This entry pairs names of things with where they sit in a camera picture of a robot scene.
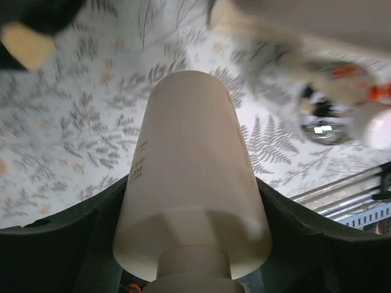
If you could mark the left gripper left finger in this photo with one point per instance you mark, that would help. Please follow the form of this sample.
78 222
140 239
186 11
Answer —
70 251

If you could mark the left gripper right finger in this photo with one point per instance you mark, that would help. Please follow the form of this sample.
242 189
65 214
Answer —
311 253

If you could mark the beige round bottle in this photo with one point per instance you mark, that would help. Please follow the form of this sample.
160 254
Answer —
192 217

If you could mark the clear round bottle white cap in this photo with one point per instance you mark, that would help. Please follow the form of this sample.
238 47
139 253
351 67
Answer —
336 113

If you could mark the beige canvas bag orange handles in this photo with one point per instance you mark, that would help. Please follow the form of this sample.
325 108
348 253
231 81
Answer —
358 27

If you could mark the floral patterned tablecloth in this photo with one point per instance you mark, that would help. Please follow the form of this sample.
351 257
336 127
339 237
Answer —
69 130

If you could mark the black floral pattern pillow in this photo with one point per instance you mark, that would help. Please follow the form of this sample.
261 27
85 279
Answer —
28 29

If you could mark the aluminium mounting rail frame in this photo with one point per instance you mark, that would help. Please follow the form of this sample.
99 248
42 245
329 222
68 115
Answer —
360 201

